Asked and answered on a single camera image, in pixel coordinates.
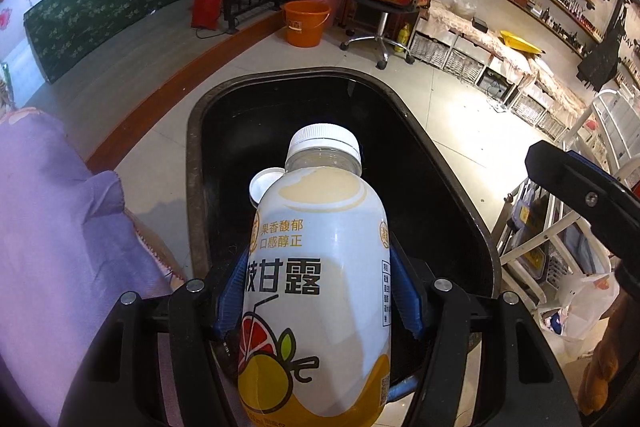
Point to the purple floral blanket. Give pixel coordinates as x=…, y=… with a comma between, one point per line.
x=60, y=207

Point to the black swivel stool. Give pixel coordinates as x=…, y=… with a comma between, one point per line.
x=382, y=22

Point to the black hanging cloth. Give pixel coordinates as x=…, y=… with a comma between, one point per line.
x=602, y=62

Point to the pink basin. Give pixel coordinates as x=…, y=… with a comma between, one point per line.
x=330, y=4

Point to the yellow bottle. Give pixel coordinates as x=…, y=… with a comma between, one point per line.
x=402, y=39

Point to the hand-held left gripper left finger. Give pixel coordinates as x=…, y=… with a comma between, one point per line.
x=227, y=307

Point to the red bag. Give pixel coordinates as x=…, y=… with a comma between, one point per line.
x=207, y=7

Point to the small black box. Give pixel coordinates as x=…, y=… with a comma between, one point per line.
x=482, y=25

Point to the white metal rack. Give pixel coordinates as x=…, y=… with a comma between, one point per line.
x=550, y=227

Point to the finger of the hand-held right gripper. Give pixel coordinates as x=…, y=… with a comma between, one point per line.
x=591, y=196

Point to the white juice bottle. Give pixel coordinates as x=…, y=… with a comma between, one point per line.
x=315, y=257

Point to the white plastic bag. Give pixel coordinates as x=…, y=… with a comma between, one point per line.
x=585, y=302

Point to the orange bucket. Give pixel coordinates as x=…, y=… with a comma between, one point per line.
x=305, y=27

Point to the lace-covered bench with baskets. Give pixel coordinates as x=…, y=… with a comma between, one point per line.
x=450, y=14

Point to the black trash bin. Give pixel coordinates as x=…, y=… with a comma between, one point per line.
x=425, y=187

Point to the person's right hand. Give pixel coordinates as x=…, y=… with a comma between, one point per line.
x=602, y=367

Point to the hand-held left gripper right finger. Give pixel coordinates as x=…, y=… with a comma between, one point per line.
x=407, y=297

